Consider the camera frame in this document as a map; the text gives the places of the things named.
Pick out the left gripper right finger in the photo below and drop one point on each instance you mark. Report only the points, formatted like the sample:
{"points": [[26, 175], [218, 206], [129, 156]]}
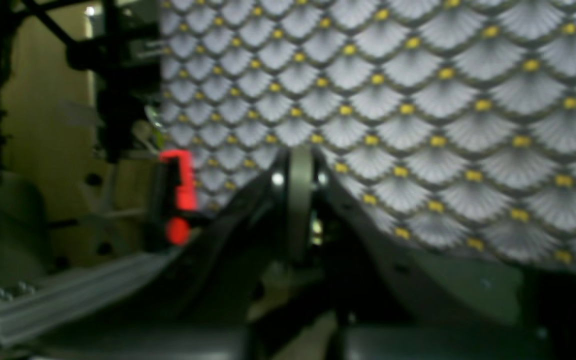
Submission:
{"points": [[389, 308]]}

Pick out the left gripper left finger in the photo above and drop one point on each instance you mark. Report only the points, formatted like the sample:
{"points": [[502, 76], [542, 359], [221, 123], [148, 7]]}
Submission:
{"points": [[197, 307]]}

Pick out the red clamp at left edge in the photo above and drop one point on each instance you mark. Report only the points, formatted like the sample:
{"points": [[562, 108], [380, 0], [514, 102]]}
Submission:
{"points": [[173, 210]]}

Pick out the fan-patterned tablecloth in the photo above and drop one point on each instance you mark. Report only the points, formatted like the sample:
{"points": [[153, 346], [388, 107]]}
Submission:
{"points": [[452, 121]]}

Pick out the aluminium frame rail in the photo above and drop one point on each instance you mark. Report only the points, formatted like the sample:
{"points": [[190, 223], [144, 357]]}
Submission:
{"points": [[30, 308]]}

